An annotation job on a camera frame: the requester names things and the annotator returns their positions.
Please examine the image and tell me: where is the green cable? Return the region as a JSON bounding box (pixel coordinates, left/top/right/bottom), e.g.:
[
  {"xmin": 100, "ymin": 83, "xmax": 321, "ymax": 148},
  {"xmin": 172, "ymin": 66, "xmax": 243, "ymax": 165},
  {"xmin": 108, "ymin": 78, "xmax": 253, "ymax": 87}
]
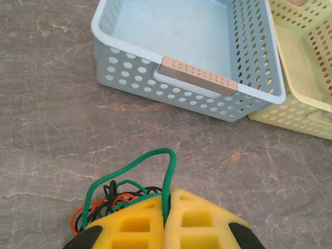
[{"xmin": 82, "ymin": 147, "xmax": 177, "ymax": 231}]

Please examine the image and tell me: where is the green perforated plastic basket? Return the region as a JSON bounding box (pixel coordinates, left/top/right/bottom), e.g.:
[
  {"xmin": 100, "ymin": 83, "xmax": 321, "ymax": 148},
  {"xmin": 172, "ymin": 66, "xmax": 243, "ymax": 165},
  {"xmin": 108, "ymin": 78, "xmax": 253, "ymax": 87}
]
[{"xmin": 247, "ymin": 0, "xmax": 332, "ymax": 141}]

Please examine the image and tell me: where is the blue perforated plastic basket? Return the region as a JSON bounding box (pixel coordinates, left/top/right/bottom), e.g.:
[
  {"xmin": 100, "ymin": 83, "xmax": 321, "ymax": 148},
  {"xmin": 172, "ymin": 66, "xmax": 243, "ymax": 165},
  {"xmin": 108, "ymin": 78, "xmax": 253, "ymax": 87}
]
[{"xmin": 90, "ymin": 0, "xmax": 287, "ymax": 122}]

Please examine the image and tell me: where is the thin orange cable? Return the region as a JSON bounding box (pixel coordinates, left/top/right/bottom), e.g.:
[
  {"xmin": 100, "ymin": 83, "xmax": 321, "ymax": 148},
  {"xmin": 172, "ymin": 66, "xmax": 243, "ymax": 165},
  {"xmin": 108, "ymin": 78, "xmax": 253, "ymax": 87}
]
[
  {"xmin": 70, "ymin": 199, "xmax": 107, "ymax": 236},
  {"xmin": 113, "ymin": 193, "xmax": 137, "ymax": 206}
]

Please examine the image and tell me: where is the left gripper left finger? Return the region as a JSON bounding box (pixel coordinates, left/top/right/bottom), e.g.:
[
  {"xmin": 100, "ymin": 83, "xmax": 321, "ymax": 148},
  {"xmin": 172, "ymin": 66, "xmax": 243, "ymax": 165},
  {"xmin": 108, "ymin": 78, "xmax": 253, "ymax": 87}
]
[{"xmin": 63, "ymin": 193, "xmax": 167, "ymax": 249}]

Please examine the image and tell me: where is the cable pile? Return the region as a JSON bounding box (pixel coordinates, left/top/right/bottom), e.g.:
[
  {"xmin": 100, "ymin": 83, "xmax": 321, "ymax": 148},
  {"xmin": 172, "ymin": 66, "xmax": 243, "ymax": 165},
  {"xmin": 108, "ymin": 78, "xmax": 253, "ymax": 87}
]
[{"xmin": 116, "ymin": 185, "xmax": 163, "ymax": 206}]

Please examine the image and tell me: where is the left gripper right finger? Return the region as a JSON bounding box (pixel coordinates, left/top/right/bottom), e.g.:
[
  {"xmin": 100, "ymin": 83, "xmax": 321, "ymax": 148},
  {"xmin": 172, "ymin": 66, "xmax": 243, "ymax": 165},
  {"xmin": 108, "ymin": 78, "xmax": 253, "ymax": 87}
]
[{"xmin": 164, "ymin": 186, "xmax": 265, "ymax": 249}]

